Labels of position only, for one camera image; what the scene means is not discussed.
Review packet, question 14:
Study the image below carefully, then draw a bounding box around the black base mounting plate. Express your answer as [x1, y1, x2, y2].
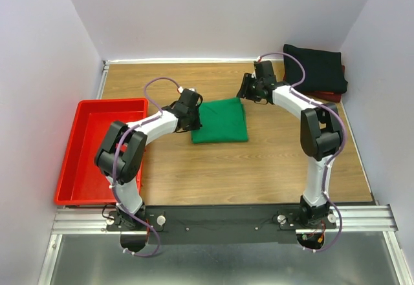
[104, 204, 337, 249]

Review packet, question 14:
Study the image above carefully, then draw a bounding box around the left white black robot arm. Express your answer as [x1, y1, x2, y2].
[94, 87, 203, 230]

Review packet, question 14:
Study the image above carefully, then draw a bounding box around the green t-shirt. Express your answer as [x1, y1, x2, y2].
[191, 98, 248, 144]

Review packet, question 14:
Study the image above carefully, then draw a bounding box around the aluminium frame rail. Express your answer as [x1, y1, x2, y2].
[39, 202, 413, 284]

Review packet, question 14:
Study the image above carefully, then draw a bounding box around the red plastic bin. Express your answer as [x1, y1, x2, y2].
[54, 98, 148, 206]

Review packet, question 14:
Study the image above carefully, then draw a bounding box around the dark red folded t-shirt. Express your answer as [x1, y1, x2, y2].
[296, 65, 347, 103]

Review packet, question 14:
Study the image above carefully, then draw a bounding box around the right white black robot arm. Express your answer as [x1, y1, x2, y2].
[237, 61, 345, 228]

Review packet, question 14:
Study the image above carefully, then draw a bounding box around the black folded t-shirt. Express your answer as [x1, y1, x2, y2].
[283, 44, 347, 94]

